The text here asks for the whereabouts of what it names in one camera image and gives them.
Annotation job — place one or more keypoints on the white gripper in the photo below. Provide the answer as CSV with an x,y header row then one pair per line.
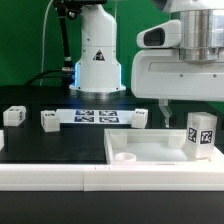
x,y
160,74

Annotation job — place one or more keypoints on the white square table top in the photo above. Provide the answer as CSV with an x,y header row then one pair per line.
x,y
150,146

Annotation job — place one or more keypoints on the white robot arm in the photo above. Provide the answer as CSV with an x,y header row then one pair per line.
x,y
182,59

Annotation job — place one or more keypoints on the tag marker sheet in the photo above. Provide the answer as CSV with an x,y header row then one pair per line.
x,y
90,116

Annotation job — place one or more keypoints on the white block left edge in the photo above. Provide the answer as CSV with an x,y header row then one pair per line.
x,y
1,139

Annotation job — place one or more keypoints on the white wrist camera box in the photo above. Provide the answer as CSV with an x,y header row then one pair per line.
x,y
165,35

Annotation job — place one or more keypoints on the white fence wall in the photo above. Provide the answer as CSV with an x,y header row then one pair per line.
x,y
198,177

